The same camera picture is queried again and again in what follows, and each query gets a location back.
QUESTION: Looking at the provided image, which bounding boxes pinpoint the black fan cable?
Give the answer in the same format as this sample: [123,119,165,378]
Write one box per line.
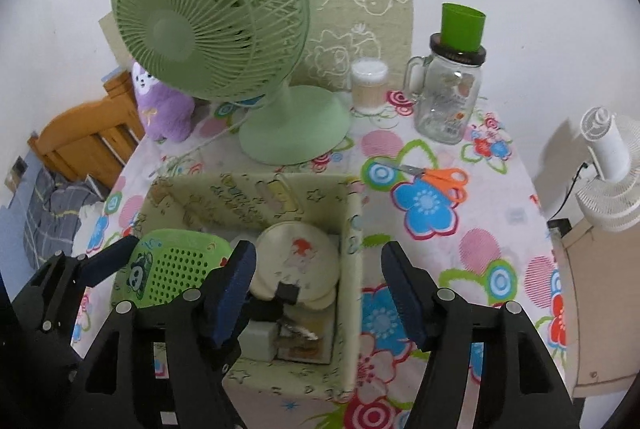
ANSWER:
[550,161,592,223]

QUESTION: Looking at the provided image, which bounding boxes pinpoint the green plastic cup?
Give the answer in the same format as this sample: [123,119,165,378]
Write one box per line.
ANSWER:
[440,3,487,54]

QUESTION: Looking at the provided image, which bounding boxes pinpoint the purple plush toy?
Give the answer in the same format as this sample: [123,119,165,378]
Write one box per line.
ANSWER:
[131,61,196,144]

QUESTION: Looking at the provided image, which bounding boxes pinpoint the cream round cartoon case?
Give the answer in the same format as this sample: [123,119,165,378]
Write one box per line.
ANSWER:
[250,221,341,310]

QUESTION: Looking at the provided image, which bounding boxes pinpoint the green desk fan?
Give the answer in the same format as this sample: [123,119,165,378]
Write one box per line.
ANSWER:
[110,0,352,166]

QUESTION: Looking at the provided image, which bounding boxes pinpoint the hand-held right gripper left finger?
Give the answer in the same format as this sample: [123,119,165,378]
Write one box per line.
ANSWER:
[69,239,258,429]

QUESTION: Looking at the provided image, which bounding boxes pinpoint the green perforated cartoon case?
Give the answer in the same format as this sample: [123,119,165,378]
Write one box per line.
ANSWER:
[111,229,233,310]

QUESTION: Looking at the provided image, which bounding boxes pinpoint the wooden bed headboard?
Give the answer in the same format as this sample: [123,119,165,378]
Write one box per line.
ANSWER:
[27,71,146,190]

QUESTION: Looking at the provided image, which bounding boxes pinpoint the glass mug jar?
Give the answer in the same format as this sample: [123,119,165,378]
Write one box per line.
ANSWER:
[404,34,488,146]

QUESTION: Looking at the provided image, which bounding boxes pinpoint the beige wooden cabinet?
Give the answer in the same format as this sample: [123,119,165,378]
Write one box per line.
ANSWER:
[547,219,640,399]

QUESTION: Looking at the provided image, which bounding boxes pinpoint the black plug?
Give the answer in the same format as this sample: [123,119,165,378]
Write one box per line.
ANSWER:
[247,281,302,322]

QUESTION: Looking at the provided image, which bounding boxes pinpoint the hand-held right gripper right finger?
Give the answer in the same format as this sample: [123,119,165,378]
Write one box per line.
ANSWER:
[380,239,582,429]

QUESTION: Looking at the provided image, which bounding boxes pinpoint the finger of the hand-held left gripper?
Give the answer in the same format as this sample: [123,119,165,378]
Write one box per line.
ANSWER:
[11,234,141,341]

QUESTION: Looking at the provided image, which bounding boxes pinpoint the orange handled scissors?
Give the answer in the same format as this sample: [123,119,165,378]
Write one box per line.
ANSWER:
[372,161,470,204]

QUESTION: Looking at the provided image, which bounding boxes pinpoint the patterned fabric storage box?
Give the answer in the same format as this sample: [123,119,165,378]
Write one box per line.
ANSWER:
[111,173,365,402]

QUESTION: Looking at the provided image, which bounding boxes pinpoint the white floor fan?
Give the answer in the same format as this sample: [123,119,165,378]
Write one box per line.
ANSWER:
[575,106,640,235]

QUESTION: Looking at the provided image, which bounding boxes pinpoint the white power adapter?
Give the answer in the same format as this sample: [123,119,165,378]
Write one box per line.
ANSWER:
[240,321,279,361]

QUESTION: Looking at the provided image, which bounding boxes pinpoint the floral tablecloth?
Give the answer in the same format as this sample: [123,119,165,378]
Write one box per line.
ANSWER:
[70,91,573,429]

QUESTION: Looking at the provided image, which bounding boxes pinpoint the grey plaid quilt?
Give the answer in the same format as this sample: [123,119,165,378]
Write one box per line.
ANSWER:
[22,169,108,270]

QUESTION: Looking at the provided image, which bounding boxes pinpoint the cotton swab container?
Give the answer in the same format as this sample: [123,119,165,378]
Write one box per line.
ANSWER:
[350,59,390,114]

